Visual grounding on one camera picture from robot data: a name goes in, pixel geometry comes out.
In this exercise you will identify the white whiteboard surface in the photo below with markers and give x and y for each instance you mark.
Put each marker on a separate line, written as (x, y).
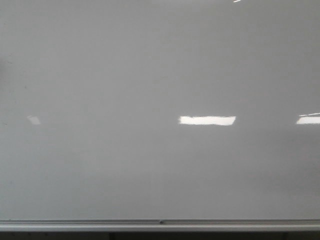
(159, 109)

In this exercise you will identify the grey aluminium whiteboard frame rail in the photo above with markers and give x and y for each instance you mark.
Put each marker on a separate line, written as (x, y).
(161, 225)

